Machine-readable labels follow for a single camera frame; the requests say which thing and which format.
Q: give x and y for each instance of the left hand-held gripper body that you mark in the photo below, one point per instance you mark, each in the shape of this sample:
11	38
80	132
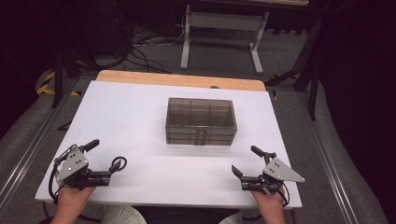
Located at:
72	166

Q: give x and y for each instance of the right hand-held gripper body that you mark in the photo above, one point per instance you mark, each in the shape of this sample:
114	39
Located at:
278	172

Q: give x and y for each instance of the transparent grey plastic drawer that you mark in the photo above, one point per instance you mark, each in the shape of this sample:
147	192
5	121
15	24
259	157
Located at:
218	142
183	136

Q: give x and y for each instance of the transparent grey drawer box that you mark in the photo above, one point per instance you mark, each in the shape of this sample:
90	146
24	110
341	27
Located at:
200	113

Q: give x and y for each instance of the person's right hand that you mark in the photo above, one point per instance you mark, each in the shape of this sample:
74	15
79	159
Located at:
269	200

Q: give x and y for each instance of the person's left hand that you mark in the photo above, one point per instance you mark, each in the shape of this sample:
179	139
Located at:
74	197

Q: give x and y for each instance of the white board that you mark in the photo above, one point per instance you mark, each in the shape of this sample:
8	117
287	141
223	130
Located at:
130	124

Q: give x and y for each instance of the person's right knee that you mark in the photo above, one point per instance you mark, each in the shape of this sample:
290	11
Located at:
232	219

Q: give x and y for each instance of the person's knee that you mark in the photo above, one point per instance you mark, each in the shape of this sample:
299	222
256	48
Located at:
232	219
123	216

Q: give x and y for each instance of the person's left knee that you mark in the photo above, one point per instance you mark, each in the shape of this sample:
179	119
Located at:
123	216

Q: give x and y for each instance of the yellow and black floor tape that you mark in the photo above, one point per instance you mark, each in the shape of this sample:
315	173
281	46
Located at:
46	90

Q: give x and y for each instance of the black metal stand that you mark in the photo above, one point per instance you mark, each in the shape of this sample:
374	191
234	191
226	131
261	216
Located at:
58	81
313	90

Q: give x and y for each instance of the aluminium floor rail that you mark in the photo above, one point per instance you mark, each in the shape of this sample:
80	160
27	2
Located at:
34	146
327	161

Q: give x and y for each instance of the white metal desk frame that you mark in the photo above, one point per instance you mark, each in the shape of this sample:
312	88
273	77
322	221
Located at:
224	21

